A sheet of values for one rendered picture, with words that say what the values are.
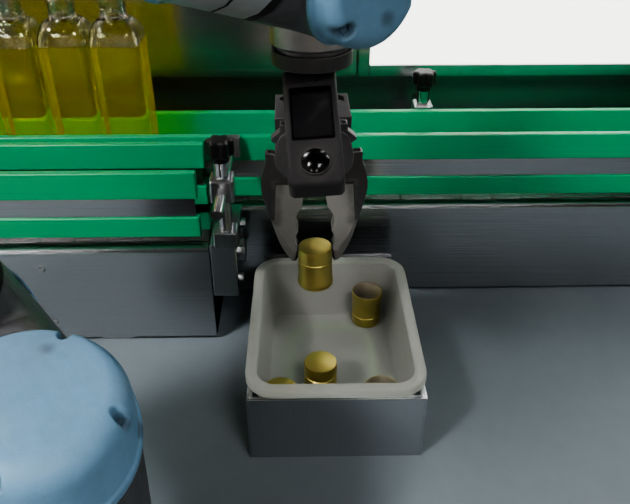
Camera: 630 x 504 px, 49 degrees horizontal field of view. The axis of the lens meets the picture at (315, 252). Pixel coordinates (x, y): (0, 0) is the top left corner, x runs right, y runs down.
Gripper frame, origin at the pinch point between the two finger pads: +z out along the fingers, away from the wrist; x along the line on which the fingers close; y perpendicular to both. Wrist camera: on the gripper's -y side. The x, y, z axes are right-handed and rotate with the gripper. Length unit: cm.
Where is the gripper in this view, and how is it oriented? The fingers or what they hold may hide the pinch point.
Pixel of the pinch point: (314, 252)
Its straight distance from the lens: 69.5
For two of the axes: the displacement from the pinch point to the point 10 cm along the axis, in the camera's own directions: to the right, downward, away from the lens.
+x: -10.0, 0.3, -0.2
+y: -0.3, -5.5, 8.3
